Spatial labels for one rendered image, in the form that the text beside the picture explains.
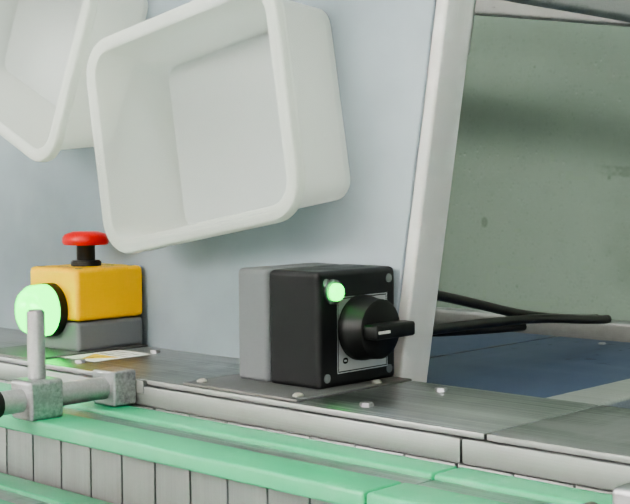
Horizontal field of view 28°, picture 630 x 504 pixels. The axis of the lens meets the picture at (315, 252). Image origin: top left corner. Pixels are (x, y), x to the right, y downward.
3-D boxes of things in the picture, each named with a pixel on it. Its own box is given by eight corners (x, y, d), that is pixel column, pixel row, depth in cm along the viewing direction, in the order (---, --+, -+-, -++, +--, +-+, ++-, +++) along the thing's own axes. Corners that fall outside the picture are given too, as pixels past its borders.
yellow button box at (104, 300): (100, 338, 114) (30, 346, 109) (98, 256, 114) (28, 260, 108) (148, 344, 109) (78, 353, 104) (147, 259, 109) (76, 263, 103)
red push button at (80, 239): (53, 270, 108) (52, 231, 108) (91, 268, 111) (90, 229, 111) (80, 272, 106) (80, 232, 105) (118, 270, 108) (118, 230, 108)
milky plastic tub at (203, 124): (164, 53, 108) (80, 46, 102) (354, -20, 93) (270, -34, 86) (188, 253, 107) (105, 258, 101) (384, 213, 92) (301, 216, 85)
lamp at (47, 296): (38, 333, 108) (7, 336, 106) (37, 281, 108) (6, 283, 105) (68, 337, 105) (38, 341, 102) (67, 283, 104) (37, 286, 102)
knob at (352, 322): (380, 356, 88) (418, 360, 85) (337, 363, 85) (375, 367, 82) (380, 292, 88) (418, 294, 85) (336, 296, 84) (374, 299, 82)
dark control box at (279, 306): (319, 366, 95) (237, 379, 89) (318, 261, 95) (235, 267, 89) (402, 377, 89) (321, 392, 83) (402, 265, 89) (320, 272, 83)
